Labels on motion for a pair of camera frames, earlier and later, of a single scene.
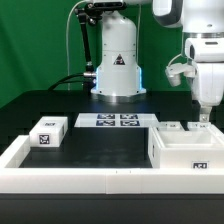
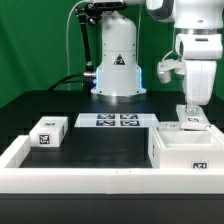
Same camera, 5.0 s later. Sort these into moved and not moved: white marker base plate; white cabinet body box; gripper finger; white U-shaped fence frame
Moved: gripper finger
Not moved: white marker base plate; white cabinet body box; white U-shaped fence frame
